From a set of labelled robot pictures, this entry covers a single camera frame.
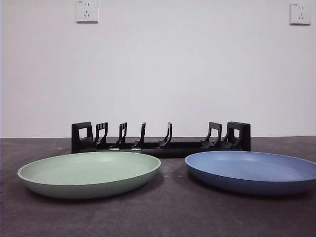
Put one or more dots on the pale green plate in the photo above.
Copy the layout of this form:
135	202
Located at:
86	172

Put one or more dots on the blue plate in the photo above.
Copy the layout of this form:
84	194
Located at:
247	172

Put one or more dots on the black plate rack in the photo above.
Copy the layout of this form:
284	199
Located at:
172	150

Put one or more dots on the white wall socket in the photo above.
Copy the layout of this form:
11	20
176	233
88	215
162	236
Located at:
87	11
300	13

